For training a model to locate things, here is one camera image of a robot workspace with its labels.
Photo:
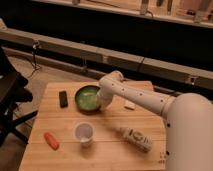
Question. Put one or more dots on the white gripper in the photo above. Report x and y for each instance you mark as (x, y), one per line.
(105, 102)

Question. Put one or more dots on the green ceramic bowl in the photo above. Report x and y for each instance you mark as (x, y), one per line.
(85, 98)

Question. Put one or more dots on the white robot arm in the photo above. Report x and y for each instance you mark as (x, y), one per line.
(188, 121)

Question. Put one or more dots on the clear plastic cup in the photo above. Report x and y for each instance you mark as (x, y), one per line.
(83, 133)

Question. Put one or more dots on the black rectangular block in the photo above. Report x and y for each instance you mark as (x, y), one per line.
(63, 99)

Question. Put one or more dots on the wooden table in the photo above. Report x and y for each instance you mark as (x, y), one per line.
(108, 151)

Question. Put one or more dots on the white lying bottle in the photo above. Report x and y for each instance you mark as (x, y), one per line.
(137, 138)

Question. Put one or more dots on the orange carrot toy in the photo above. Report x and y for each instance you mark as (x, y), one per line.
(51, 141)

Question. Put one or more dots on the black chair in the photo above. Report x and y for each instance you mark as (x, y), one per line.
(12, 90)

